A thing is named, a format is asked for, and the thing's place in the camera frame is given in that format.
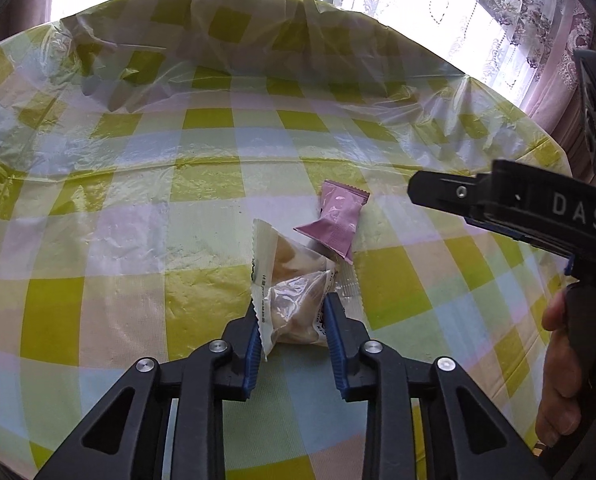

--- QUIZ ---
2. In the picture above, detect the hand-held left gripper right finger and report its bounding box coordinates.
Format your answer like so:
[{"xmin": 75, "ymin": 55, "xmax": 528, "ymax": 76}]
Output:
[{"xmin": 324, "ymin": 291, "xmax": 548, "ymax": 480}]

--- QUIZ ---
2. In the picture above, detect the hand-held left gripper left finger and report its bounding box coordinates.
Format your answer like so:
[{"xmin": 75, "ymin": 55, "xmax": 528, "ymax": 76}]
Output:
[{"xmin": 33, "ymin": 305, "xmax": 266, "ymax": 480}]

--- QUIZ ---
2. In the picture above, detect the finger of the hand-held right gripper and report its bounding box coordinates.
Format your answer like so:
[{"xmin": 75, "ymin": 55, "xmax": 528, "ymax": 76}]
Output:
[
  {"xmin": 407, "ymin": 160, "xmax": 501, "ymax": 226},
  {"xmin": 572, "ymin": 49, "xmax": 596, "ymax": 186}
]

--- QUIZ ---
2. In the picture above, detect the clear nut snack packet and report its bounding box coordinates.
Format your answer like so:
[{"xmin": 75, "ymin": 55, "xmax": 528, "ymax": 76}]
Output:
[{"xmin": 268, "ymin": 270, "xmax": 336, "ymax": 348}]

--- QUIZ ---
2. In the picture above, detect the small white pastry packet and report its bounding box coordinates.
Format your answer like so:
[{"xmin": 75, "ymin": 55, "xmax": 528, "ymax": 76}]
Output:
[{"xmin": 250, "ymin": 219, "xmax": 359, "ymax": 361}]

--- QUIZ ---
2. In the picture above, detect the pink snack packet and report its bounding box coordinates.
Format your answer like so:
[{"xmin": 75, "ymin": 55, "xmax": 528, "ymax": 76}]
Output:
[{"xmin": 293, "ymin": 180, "xmax": 369, "ymax": 263}]

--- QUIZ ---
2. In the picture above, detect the person's right hand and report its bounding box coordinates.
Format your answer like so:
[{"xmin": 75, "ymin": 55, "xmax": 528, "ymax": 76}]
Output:
[{"xmin": 535, "ymin": 290, "xmax": 581, "ymax": 448}]

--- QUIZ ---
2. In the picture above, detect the pink patterned curtain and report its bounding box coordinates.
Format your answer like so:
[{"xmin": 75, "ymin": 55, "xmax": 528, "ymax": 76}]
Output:
[{"xmin": 522, "ymin": 0, "xmax": 596, "ymax": 181}]

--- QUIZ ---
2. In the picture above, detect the yellow checkered plastic tablecloth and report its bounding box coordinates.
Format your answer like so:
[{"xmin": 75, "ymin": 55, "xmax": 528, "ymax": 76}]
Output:
[{"xmin": 0, "ymin": 0, "xmax": 573, "ymax": 480}]

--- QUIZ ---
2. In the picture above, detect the lace curtain with purple flowers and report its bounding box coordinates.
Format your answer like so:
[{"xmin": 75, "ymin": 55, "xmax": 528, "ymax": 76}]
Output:
[{"xmin": 308, "ymin": 0, "xmax": 578, "ymax": 106}]

